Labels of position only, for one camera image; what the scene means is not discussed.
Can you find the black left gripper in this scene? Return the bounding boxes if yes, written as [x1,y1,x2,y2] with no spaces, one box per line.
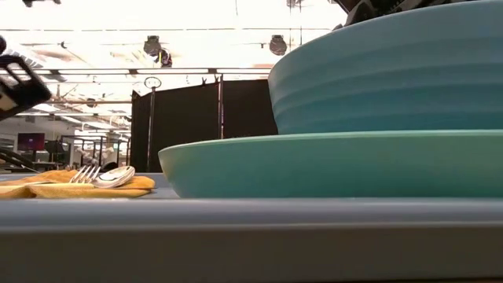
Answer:
[0,54,53,121]

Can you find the metal knife cream handle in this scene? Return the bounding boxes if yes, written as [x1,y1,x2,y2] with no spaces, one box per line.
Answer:
[0,94,19,112]

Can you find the metal fork orange handle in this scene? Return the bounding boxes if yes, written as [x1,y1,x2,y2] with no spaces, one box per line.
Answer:
[0,164,102,194]

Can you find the metal spoon orange handle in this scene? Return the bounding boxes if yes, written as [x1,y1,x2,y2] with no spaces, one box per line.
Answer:
[90,165,137,189]

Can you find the yellow cloth napkin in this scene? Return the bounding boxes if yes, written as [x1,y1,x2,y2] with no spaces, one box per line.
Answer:
[0,168,157,200]

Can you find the blue plastic tray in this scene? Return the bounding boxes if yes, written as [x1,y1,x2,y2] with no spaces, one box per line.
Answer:
[0,171,503,283]

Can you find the teal plastic plate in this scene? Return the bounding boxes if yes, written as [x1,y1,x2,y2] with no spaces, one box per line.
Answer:
[158,130,503,200]

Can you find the blue ribbed plastic bowl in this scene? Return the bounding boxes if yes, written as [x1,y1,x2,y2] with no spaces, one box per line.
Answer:
[267,0,503,136]

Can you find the purple lit background monitor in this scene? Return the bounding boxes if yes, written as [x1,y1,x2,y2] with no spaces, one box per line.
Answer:
[17,132,46,153]

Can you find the black hanging ceiling fixture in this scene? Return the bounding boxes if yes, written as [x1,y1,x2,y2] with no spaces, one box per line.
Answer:
[156,47,174,68]

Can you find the black partition screen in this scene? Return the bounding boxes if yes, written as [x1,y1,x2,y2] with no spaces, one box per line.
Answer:
[130,78,279,174]

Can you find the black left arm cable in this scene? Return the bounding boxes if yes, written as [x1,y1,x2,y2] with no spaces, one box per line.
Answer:
[0,147,39,173]

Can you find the background black workstation frame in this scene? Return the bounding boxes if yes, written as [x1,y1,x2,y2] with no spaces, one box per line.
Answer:
[58,134,132,168]

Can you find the black pole with ring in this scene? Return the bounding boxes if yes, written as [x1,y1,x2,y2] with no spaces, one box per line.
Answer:
[142,75,163,173]

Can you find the black ceiling cable reel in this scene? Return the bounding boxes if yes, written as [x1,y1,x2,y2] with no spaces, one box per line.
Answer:
[268,34,288,57]
[142,35,163,57]

